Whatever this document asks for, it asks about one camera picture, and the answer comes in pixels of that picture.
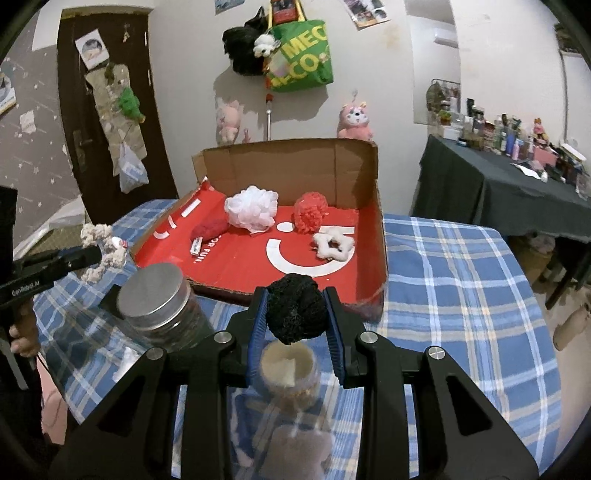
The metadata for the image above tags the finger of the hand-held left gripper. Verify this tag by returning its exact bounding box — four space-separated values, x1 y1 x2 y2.
51 244 103 275

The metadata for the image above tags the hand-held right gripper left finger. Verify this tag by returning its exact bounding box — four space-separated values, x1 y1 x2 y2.
48 286 269 480

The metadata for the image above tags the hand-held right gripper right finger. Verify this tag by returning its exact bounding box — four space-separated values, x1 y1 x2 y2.
322 286 541 480

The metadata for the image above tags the cream braided scrunchie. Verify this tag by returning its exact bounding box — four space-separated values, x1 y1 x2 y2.
79 223 130 284

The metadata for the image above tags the black mesh sponge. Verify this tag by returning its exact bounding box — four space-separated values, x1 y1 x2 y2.
266 272 330 346

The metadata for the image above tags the white fluffy star scrunchie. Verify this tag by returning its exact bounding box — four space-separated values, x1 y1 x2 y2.
311 226 356 262

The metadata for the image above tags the white mesh bath pouf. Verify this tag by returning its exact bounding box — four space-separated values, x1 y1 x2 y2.
224 185 280 232

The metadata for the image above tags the coral mesh bath pouf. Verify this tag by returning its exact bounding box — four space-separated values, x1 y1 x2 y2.
294 191 330 234

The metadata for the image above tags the cardboard box with red inside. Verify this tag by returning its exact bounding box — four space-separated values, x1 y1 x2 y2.
129 138 389 322

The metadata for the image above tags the person's left hand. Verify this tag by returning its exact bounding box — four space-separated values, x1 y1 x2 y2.
8 302 42 357

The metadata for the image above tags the small clear plastic jar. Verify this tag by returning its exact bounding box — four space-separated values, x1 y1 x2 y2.
230 342 345 480

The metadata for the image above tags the large jar with metal lid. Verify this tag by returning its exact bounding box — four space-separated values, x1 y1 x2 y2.
116 263 216 352

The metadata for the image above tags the dark brown door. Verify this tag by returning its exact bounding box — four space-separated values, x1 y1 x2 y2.
57 6 180 228

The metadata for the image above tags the clear plastic bag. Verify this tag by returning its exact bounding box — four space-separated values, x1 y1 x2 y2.
119 140 150 194

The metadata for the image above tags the blue plaid tablecloth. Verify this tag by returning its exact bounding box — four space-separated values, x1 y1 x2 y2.
32 198 562 480

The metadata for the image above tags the cream paper door hanging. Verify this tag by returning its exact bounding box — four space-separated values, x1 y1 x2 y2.
85 62 149 177

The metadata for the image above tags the green plush toy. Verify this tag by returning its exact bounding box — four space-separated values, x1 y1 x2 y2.
117 87 147 122

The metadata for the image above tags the pale pink plush toy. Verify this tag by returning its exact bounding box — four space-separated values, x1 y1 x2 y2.
215 99 243 145

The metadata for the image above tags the table with dark cloth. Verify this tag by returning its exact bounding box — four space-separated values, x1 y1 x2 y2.
410 133 591 244

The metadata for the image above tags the photo on door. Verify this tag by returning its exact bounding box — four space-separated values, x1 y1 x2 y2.
75 28 112 70

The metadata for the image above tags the white rod with red tip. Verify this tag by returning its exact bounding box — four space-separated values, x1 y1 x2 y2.
263 92 275 142

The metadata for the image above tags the pink plush bear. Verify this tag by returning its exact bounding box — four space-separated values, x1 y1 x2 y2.
337 89 375 141

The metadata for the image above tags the black hanging bag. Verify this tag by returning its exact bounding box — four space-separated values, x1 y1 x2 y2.
222 6 273 76

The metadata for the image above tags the group of cosmetic bottles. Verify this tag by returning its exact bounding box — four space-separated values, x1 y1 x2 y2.
427 80 591 200

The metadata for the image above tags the green tote bag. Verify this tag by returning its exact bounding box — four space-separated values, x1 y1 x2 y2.
265 0 334 92

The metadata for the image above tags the wall poster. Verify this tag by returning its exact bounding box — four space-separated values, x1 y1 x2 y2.
0 71 17 114

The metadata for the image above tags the white plush keychain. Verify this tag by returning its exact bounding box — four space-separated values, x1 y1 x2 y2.
252 32 282 59

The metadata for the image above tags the wall mirror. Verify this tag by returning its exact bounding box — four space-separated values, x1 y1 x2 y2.
406 0 463 127

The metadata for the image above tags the blue wall photo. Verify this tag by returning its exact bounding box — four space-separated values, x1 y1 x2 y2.
214 0 253 15

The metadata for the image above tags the wall photo collage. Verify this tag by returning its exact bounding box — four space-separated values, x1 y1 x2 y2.
344 0 391 30

